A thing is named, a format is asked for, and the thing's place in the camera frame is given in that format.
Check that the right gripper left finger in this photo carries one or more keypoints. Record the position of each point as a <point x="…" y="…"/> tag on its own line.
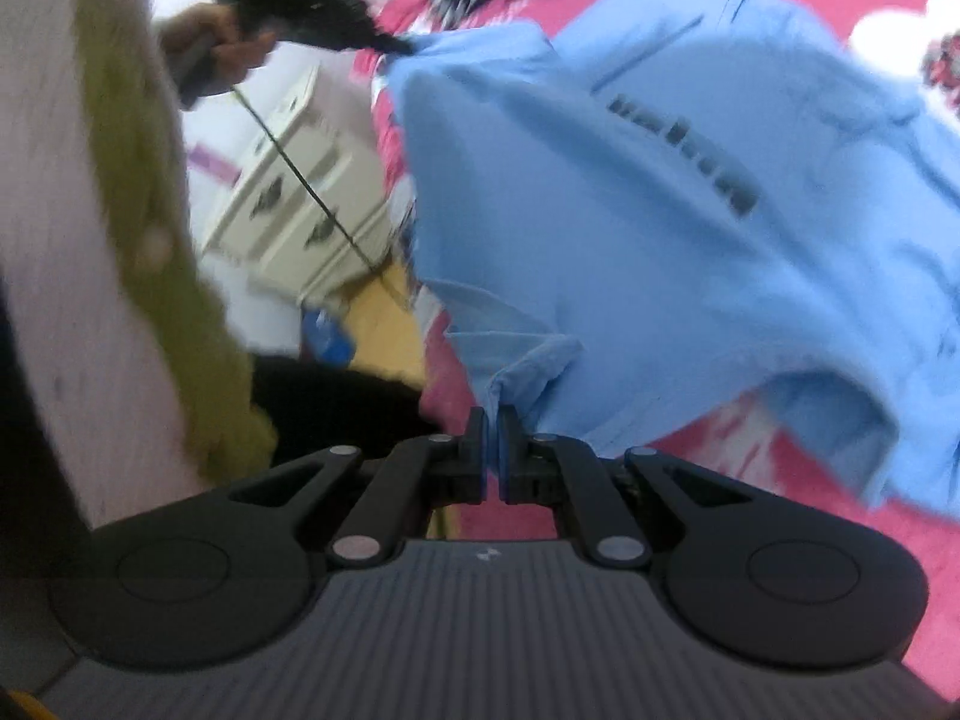
<point x="418" y="477"/>

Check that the person's left hand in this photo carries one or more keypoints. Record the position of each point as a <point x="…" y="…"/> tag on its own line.
<point x="208" y="53"/>

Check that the white drawer cabinet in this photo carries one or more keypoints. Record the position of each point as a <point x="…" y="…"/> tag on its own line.
<point x="308" y="214"/>

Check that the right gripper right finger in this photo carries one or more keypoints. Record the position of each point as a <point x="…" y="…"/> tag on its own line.
<point x="564" y="476"/>

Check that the green and pink garment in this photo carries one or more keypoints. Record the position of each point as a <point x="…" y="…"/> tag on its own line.
<point x="142" y="393"/>

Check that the light blue t-shirt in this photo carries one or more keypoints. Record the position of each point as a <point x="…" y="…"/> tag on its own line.
<point x="672" y="203"/>

